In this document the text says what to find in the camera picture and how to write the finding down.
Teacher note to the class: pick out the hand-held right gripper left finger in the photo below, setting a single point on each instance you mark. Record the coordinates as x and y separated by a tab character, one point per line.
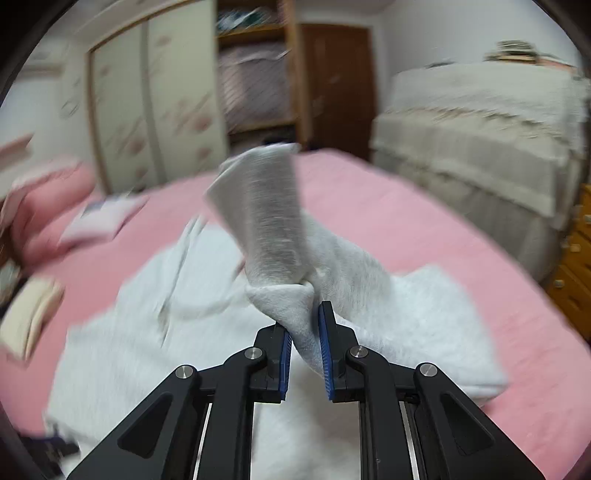
285	364

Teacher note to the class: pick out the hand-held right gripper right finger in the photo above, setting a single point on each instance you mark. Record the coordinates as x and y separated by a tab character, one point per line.
324	355

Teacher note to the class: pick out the grey sweatshirt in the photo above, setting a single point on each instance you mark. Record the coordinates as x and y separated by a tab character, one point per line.
138	350

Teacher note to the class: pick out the pink fleece blanket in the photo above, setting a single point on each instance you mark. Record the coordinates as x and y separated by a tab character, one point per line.
392	221

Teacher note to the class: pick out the small printed pillow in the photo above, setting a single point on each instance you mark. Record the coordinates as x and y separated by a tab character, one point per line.
101	217

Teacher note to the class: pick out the cream folded cloth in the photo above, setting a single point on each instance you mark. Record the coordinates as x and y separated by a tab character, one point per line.
27	318

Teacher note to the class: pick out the beige furniture cover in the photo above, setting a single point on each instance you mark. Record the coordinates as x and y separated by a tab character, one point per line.
475	138

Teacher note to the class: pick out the wooden drawer cabinet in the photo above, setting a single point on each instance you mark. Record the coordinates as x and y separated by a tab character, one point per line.
575	267

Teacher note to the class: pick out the brown wooden door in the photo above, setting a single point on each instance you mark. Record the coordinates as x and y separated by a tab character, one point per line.
339	87

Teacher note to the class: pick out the folded pink bedding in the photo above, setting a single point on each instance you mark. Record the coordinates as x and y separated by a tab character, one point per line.
254	83

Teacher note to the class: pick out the pink pillow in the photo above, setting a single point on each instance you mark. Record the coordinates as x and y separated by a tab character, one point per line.
51	207

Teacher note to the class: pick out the wardrobe with floral sliding doors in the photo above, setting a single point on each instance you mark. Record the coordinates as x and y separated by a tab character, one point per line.
129	101

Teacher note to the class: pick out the stack of things on cover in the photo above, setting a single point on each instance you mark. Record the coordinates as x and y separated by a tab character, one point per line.
512	50

